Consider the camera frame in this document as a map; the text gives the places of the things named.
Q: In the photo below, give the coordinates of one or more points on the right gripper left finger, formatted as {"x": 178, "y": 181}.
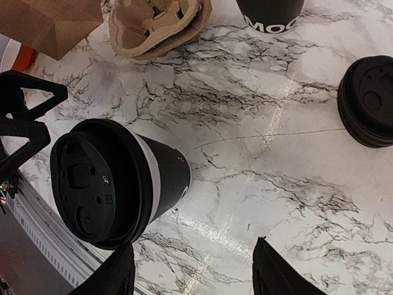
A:
{"x": 115, "y": 276}

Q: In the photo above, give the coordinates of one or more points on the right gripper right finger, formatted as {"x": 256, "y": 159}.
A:
{"x": 273, "y": 275}

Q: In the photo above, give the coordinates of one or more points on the black takeout coffee cup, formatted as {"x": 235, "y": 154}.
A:
{"x": 165, "y": 181}

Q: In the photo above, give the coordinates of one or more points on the orange white bowl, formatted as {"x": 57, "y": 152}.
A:
{"x": 15, "y": 55}

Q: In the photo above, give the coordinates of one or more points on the brown paper bag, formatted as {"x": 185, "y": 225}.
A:
{"x": 50, "y": 27}

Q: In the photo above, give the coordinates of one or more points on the cardboard cup carrier tray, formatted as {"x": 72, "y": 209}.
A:
{"x": 145, "y": 30}

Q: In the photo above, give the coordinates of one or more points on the stack of black lids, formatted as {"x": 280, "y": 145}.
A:
{"x": 365, "y": 101}

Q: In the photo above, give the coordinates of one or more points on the stack of paper cups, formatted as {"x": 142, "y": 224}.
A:
{"x": 271, "y": 16}

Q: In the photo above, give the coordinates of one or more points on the aluminium front rail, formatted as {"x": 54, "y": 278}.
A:
{"x": 39, "y": 255}

